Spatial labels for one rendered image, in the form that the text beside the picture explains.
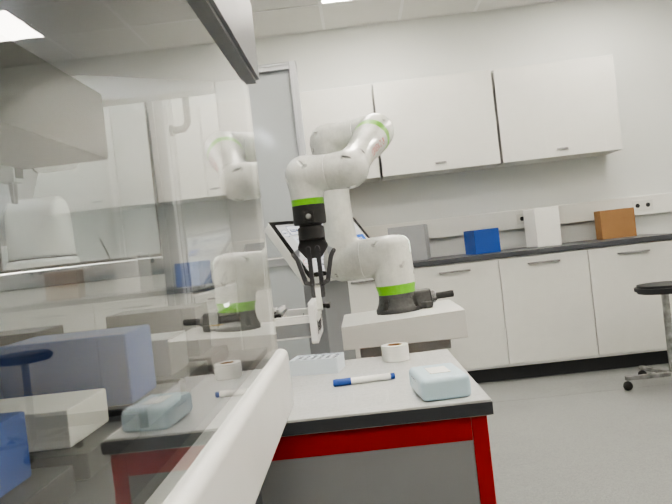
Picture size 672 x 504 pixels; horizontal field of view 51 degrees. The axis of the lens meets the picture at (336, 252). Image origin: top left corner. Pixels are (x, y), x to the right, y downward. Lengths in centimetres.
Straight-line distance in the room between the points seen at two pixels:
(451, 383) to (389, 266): 94
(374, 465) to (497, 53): 487
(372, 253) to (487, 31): 393
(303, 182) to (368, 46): 399
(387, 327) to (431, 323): 13
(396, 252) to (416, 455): 100
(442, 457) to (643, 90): 508
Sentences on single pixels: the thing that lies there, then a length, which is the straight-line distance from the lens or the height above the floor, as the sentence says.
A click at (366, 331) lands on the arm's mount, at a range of 210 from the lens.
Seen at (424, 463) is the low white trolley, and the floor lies 65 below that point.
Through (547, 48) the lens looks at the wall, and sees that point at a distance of 604.
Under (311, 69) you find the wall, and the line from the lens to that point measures 584.
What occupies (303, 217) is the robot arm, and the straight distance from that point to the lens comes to 194.
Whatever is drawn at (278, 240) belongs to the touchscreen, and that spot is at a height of 112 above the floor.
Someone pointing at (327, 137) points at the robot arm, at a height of 143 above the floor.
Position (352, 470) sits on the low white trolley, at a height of 65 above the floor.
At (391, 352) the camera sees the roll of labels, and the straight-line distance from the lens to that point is 181.
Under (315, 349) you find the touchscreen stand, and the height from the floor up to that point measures 64.
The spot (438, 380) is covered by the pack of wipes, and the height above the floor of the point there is 80.
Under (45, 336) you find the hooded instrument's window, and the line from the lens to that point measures 35.
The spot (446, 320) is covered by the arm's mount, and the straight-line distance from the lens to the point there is 211.
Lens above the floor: 107
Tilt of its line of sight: level
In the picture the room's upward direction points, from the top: 6 degrees counter-clockwise
